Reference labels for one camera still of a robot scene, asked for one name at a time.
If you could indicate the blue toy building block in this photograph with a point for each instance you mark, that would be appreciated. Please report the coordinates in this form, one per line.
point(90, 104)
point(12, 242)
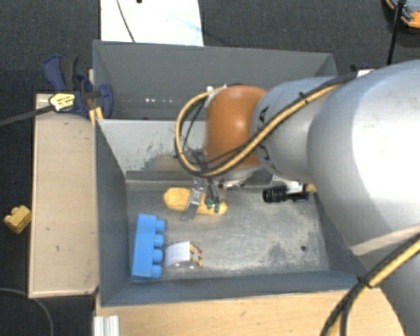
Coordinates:
point(145, 247)

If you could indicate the yellow toy building block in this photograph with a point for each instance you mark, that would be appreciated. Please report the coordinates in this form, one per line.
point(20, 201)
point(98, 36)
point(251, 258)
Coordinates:
point(18, 219)

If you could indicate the grey metal bin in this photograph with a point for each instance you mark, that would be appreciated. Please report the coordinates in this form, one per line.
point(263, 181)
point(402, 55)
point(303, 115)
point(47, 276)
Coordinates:
point(252, 236)

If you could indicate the yellow toy corn cob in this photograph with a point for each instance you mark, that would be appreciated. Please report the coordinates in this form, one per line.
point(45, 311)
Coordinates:
point(176, 199)

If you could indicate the black cylinder on white bracket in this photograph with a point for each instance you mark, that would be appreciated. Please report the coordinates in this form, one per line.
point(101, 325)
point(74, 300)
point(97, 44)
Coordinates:
point(276, 194)

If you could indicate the pale wood board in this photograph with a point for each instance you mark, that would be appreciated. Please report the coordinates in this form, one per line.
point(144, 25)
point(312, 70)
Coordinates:
point(63, 201)

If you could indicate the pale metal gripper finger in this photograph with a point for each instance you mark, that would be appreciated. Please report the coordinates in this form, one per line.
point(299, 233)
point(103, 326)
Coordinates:
point(196, 199)

